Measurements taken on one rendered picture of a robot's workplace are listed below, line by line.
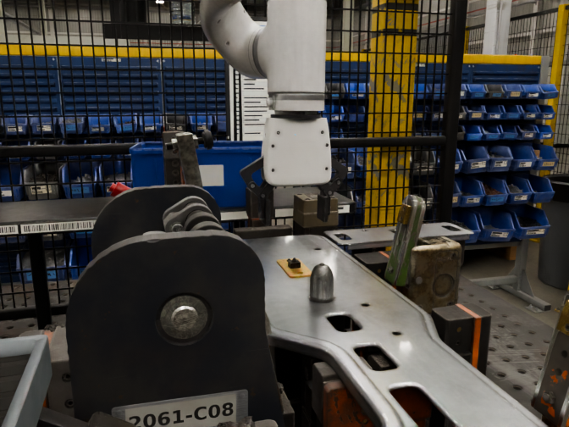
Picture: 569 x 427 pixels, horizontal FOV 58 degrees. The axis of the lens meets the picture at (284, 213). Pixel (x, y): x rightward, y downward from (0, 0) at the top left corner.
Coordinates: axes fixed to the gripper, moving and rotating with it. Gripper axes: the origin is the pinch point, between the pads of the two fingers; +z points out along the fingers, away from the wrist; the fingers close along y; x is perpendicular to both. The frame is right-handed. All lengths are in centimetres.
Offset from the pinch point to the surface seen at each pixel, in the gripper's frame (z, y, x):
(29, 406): -7, -27, -56
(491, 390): 8.6, 7.5, -38.0
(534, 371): 38, 55, 6
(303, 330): 8.6, -5.4, -21.4
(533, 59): -41, 200, 183
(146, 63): -34, -17, 188
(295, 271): 8.2, -0.5, -2.3
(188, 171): -7.7, -16.2, -1.9
